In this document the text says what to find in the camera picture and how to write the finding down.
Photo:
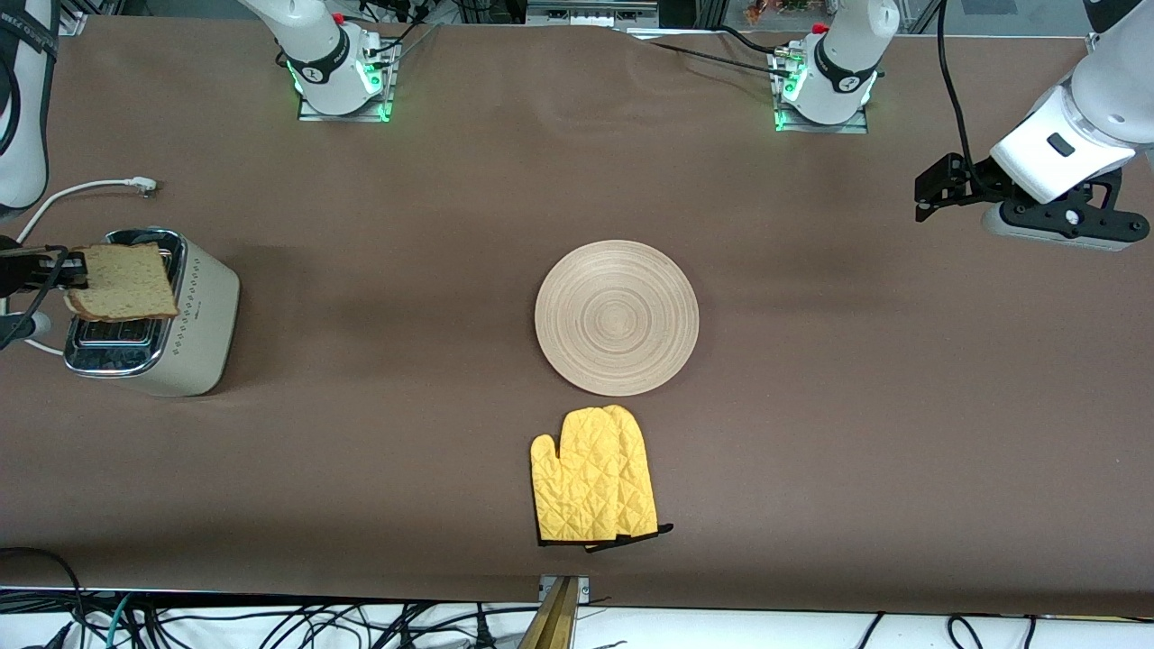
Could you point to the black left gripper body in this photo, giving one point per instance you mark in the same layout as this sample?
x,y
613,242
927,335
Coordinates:
x,y
977,179

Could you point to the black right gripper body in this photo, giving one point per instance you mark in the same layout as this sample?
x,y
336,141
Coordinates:
x,y
16,274

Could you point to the brown-crusted bread slice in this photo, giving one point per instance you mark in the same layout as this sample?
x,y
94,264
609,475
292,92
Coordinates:
x,y
126,284

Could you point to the round wooden plate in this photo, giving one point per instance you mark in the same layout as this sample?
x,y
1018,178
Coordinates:
x,y
618,317

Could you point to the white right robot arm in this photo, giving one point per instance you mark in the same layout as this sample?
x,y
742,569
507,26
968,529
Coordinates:
x,y
315,45

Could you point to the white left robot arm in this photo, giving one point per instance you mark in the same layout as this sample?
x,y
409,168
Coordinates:
x,y
1109,90

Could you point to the cream and chrome toaster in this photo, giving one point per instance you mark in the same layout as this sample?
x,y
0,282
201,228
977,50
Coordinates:
x,y
194,315

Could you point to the grey equipment box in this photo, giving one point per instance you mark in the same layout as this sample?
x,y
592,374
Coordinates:
x,y
590,11

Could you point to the yellow quilted oven mitt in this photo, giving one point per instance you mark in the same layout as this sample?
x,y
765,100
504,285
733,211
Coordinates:
x,y
642,487
577,487

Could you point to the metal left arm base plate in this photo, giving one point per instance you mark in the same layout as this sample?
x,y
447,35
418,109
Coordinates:
x,y
856,124

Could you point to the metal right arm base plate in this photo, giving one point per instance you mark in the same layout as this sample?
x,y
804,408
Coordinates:
x,y
347,116

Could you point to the small metal bracket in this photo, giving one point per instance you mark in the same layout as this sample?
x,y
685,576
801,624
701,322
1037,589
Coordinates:
x,y
583,589

